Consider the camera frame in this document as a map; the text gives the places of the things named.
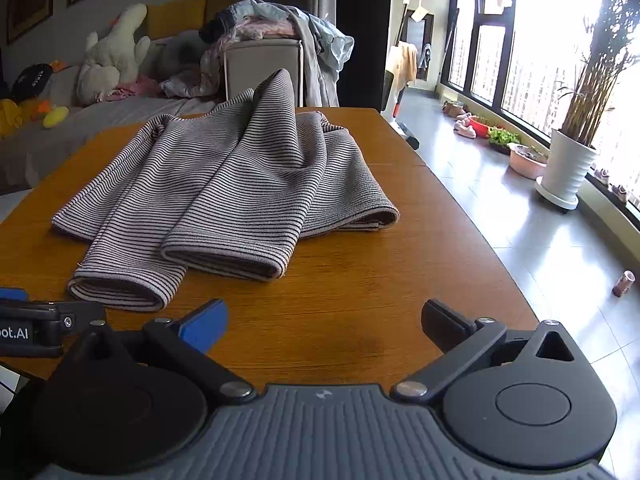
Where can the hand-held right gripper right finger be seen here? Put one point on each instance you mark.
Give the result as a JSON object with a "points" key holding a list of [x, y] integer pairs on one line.
{"points": [[450, 325]]}

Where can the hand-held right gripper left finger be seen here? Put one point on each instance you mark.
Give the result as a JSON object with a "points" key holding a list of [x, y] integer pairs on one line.
{"points": [[202, 327]]}

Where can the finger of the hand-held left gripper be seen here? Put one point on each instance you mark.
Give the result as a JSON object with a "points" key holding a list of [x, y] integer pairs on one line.
{"points": [[75, 317], [12, 294]]}

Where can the striped knit garment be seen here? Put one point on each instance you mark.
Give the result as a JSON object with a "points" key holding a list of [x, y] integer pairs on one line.
{"points": [[240, 175]]}

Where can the pile of clothes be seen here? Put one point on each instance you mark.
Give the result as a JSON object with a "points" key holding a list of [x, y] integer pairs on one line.
{"points": [[305, 35]]}

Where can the grey covered sofa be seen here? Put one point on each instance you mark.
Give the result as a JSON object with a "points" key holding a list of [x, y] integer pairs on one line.
{"points": [[75, 135]]}

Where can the yellow plush toy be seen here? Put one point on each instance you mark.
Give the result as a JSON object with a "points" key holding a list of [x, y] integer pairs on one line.
{"points": [[11, 115]]}

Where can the pink basin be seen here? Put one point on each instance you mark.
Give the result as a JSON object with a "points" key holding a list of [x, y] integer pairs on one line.
{"points": [[527, 162]]}

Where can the yellow orange duck plush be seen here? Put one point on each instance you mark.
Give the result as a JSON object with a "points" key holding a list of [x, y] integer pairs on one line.
{"points": [[54, 116]]}

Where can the potted palm white pot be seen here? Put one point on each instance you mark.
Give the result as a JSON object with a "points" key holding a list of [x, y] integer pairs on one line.
{"points": [[567, 170]]}

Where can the pink slipper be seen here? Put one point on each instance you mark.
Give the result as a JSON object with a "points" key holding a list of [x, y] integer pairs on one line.
{"points": [[464, 117], [465, 130]]}

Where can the red basin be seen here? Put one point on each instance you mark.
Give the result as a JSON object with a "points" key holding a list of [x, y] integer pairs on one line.
{"points": [[481, 127]]}

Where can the small shoe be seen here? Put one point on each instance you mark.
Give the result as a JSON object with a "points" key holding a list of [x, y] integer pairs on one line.
{"points": [[601, 176], [621, 193]]}

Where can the black cap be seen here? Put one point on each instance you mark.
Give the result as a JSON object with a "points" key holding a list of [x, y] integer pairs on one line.
{"points": [[31, 80]]}

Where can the brown furry slipper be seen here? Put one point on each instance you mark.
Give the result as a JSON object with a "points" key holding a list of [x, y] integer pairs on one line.
{"points": [[454, 108]]}

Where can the white upright floor cleaner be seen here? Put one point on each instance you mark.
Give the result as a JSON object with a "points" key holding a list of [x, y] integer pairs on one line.
{"points": [[392, 100]]}

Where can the pink cloth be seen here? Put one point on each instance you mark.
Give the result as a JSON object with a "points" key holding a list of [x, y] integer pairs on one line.
{"points": [[132, 89]]}

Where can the pale crumpled cloth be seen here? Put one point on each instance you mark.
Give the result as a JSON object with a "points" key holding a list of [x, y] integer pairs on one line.
{"points": [[192, 82]]}

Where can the white plush toy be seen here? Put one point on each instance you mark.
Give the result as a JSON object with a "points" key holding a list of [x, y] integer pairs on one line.
{"points": [[112, 55]]}

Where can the yellow towel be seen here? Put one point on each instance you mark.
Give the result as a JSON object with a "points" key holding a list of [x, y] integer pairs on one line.
{"points": [[404, 62]]}

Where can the grey neck pillow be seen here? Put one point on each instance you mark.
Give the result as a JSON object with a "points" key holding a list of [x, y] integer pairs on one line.
{"points": [[180, 52]]}

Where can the yellow cushion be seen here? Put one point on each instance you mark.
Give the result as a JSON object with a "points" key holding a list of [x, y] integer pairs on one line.
{"points": [[175, 15]]}

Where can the black window frame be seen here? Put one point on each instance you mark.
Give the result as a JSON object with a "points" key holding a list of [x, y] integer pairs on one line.
{"points": [[515, 35]]}

